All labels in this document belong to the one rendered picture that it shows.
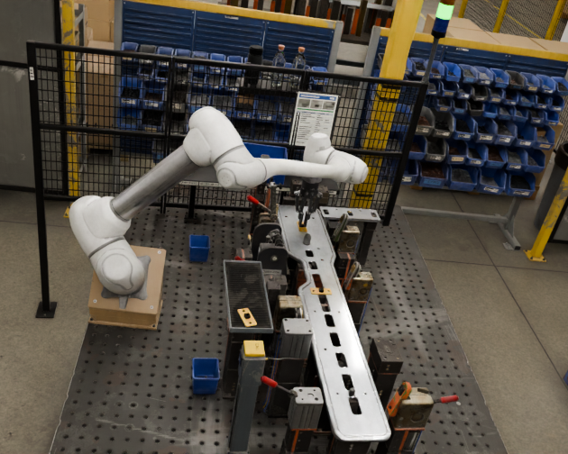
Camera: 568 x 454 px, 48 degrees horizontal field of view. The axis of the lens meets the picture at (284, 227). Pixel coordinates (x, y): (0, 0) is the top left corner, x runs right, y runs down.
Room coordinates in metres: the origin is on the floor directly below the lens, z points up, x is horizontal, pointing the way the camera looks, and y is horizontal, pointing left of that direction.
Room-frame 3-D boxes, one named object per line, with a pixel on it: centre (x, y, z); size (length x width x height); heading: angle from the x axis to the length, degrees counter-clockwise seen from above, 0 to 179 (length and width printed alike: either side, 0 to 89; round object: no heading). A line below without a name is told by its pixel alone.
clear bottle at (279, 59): (3.06, 0.17, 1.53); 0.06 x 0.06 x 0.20
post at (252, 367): (1.45, 0.02, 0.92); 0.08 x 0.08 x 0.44; 13
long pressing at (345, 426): (1.99, -0.20, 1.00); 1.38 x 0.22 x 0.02; 13
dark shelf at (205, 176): (2.84, 0.21, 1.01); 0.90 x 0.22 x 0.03; 103
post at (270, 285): (1.86, 0.00, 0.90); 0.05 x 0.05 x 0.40; 13
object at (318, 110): (3.02, -0.05, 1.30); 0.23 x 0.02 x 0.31; 103
